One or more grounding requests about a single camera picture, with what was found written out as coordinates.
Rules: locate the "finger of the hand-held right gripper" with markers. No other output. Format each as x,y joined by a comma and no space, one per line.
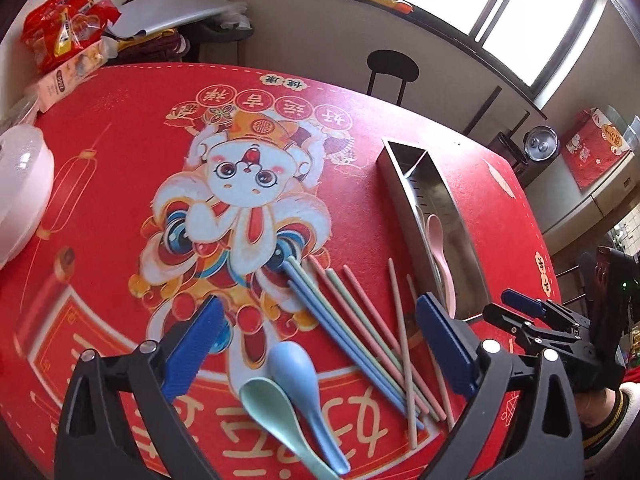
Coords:
505,317
522,302

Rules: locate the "pink box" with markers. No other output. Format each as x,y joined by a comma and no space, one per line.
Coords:
60,85

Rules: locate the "green chopstick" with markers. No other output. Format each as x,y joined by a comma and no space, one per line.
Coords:
336,282

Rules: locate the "person's right forearm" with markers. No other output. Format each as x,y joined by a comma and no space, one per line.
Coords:
617,430

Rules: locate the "pink spoon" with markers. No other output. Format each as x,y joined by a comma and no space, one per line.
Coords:
435,235

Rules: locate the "grey flat board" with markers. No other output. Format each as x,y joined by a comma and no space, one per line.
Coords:
175,7

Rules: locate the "silver metal pot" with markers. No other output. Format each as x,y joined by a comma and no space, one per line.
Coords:
540,144

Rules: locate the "blue spoon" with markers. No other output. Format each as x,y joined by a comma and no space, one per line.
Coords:
295,370

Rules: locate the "dark wooden frame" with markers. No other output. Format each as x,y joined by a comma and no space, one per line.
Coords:
485,110

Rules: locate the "red snack bag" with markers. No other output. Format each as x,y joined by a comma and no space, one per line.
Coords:
60,25

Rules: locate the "blue chopstick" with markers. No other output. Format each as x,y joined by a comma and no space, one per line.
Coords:
327,310
324,322

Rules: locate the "green spoon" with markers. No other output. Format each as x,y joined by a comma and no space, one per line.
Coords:
262,402

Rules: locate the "grey counter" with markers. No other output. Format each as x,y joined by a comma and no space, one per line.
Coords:
570,205

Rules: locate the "white lidded plastic container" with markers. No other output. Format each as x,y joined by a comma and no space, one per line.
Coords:
20,195

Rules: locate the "clear plastic box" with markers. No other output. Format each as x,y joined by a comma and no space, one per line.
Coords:
625,127

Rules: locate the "steel utensil tray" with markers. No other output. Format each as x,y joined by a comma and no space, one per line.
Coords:
400,195

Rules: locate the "dark cloth pile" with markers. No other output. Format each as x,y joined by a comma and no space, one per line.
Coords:
150,47

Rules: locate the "red printed table mat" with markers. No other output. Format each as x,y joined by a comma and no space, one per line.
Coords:
425,125

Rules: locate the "beige chopstick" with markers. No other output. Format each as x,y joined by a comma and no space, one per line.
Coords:
411,287
395,300

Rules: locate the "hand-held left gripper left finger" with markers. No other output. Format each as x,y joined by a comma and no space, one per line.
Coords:
197,345

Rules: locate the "black round stool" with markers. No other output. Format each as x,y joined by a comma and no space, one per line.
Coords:
392,65

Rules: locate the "person's right hand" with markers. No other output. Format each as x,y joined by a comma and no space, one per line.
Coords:
597,400

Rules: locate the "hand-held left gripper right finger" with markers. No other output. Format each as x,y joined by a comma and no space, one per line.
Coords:
442,345

